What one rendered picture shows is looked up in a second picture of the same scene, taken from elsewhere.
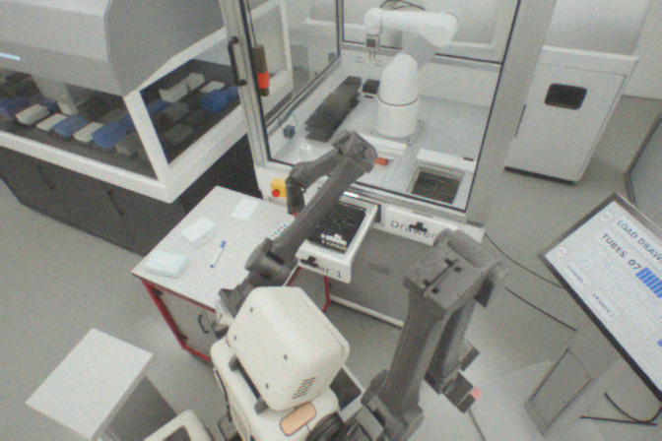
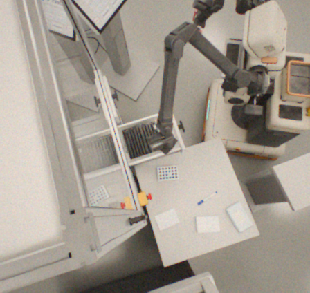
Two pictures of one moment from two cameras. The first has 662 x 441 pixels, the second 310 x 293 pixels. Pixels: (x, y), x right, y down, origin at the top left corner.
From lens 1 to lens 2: 1.43 m
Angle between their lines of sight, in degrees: 58
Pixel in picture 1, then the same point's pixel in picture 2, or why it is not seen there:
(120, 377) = (291, 168)
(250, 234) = (180, 195)
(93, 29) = not seen: outside the picture
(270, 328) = (276, 19)
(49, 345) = not seen: outside the picture
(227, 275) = (212, 179)
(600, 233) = (85, 0)
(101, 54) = not seen: outside the picture
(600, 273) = (103, 0)
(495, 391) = (126, 87)
